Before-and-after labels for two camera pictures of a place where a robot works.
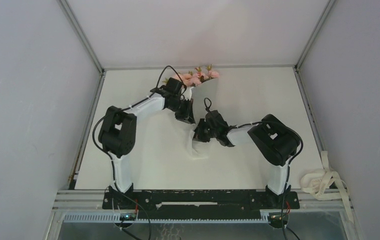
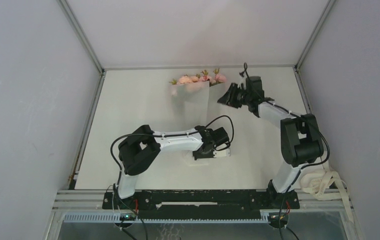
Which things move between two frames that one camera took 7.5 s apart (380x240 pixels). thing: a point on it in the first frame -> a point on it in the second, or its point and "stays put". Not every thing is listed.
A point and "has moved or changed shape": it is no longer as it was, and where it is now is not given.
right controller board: (276, 217) stays put
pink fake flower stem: (191, 80) has moved or changed shape
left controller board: (127, 217) stays put
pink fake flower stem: (198, 77) -> (205, 77)
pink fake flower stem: (214, 74) -> (219, 78)
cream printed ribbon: (326, 185) stays put
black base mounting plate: (165, 204) stays put
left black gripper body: (175, 106) -> (200, 155)
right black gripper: (198, 135) -> (224, 99)
